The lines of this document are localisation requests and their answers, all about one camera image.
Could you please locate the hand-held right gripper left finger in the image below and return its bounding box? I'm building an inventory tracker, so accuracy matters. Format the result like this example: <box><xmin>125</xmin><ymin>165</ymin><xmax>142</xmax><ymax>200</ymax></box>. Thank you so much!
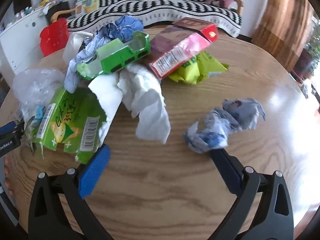
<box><xmin>28</xmin><ymin>144</ymin><xmax>113</xmax><ymax>240</ymax></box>

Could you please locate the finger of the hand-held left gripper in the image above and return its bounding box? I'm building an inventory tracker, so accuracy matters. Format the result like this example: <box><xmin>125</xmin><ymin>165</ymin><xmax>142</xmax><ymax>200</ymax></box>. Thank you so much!
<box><xmin>0</xmin><ymin>121</ymin><xmax>25</xmax><ymax>137</ymax></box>

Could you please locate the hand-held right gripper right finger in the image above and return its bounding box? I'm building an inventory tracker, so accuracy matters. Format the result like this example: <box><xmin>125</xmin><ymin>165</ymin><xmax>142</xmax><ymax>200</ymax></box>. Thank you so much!
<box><xmin>209</xmin><ymin>148</ymin><xmax>294</xmax><ymax>240</ymax></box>

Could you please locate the blue printed paper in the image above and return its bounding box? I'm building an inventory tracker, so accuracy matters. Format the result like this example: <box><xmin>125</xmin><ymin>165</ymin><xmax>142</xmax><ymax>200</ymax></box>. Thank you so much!
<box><xmin>184</xmin><ymin>98</ymin><xmax>267</xmax><ymax>153</ymax></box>

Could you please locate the clear plastic bag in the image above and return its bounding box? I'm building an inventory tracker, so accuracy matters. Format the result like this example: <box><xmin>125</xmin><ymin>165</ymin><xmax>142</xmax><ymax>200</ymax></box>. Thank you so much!
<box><xmin>12</xmin><ymin>68</ymin><xmax>66</xmax><ymax>153</ymax></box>

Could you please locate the person's left hand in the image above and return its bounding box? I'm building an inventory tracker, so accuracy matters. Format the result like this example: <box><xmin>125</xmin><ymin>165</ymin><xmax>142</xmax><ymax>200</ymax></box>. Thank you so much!
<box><xmin>3</xmin><ymin>155</ymin><xmax>12</xmax><ymax>196</ymax></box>

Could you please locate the torn green carton with barcodes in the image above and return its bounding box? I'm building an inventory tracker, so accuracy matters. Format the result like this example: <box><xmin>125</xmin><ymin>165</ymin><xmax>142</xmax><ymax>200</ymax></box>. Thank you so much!
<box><xmin>30</xmin><ymin>87</ymin><xmax>108</xmax><ymax>164</ymax></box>

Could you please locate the white paper towel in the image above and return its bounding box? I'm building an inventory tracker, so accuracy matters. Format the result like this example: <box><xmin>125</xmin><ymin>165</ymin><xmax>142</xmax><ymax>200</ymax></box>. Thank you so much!
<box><xmin>88</xmin><ymin>64</ymin><xmax>172</xmax><ymax>145</ymax></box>

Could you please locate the white cabinet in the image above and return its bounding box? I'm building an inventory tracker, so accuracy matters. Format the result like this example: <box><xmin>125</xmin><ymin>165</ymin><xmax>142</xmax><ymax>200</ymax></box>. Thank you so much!
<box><xmin>0</xmin><ymin>5</ymin><xmax>50</xmax><ymax>78</ymax></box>

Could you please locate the white plastic bag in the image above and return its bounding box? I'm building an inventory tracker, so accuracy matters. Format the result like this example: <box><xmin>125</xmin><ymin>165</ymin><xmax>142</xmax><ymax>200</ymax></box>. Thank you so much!
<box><xmin>62</xmin><ymin>31</ymin><xmax>97</xmax><ymax>68</ymax></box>

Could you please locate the green snack bag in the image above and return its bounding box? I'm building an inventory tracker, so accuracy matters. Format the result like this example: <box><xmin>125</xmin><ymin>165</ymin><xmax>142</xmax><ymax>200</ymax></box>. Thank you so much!
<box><xmin>168</xmin><ymin>51</ymin><xmax>229</xmax><ymax>84</ymax></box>

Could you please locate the curved wooden armrest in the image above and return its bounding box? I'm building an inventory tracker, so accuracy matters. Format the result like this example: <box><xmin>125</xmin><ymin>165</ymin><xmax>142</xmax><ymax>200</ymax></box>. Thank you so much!
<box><xmin>51</xmin><ymin>8</ymin><xmax>77</xmax><ymax>22</ymax></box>

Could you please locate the black box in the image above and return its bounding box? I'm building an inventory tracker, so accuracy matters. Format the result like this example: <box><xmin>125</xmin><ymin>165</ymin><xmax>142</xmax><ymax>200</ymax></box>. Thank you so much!
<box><xmin>45</xmin><ymin>1</ymin><xmax>70</xmax><ymax>24</ymax></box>

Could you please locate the pink and red box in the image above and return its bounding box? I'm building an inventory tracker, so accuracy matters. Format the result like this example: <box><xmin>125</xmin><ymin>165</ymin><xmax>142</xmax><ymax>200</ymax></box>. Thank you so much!
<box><xmin>149</xmin><ymin>17</ymin><xmax>218</xmax><ymax>79</ymax></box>

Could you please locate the white and yellow box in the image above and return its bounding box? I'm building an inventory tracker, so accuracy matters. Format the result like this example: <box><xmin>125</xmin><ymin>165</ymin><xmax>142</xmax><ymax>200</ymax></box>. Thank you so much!
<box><xmin>76</xmin><ymin>0</ymin><xmax>100</xmax><ymax>14</ymax></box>

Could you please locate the long crumpled blue paper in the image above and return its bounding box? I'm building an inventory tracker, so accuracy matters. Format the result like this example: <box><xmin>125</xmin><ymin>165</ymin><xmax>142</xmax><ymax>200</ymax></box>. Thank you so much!
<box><xmin>64</xmin><ymin>15</ymin><xmax>144</xmax><ymax>93</ymax></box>

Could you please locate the wooden panelled cabinet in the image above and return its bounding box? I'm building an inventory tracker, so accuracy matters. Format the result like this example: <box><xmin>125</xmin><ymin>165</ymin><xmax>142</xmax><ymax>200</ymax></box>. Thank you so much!
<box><xmin>251</xmin><ymin>0</ymin><xmax>316</xmax><ymax>73</ymax></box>

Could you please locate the black and white patterned blanket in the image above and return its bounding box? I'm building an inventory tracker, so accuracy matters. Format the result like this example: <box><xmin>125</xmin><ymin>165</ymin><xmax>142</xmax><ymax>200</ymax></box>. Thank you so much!
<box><xmin>67</xmin><ymin>0</ymin><xmax>242</xmax><ymax>37</ymax></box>

